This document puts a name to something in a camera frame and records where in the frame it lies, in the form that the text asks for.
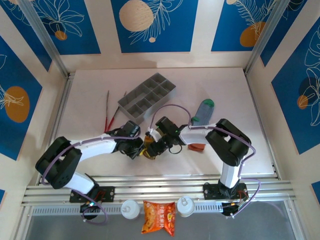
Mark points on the olive sock with orange toe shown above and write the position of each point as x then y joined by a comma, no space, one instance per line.
147,143

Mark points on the grey-blue sock with green toe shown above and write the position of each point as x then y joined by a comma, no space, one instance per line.
203,112

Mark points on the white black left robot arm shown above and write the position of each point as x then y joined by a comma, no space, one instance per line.
97,147

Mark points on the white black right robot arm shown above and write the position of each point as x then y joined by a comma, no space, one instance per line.
195,136

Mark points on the grey compartment organizer tray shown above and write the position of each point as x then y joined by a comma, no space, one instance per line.
150,95

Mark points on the left white round cap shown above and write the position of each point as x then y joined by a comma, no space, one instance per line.
130,209

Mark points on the orange snack bag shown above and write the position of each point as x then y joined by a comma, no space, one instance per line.
157,217

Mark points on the white can with pull tab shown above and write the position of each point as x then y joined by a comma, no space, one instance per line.
186,207

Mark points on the aluminium frame rail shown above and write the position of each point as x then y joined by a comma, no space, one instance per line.
160,187

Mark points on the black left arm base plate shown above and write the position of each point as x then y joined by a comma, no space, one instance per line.
110,193

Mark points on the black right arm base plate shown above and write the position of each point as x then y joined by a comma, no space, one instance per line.
208,191

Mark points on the aluminium side rail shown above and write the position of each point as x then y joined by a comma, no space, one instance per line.
63,107
262,125

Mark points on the aluminium corner post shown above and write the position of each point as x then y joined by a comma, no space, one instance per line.
45,37
265,37

